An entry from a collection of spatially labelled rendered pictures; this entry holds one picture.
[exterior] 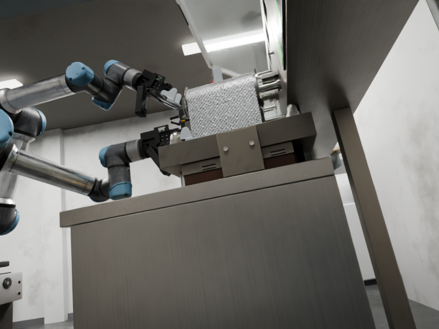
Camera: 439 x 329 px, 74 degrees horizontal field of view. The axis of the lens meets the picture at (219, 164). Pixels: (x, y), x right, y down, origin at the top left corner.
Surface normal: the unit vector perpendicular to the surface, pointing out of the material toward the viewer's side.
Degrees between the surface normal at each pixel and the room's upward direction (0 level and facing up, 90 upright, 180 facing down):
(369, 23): 180
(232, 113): 90
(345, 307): 90
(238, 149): 90
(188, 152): 90
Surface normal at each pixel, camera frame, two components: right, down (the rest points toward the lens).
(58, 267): -0.09, -0.23
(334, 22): 0.16, 0.96
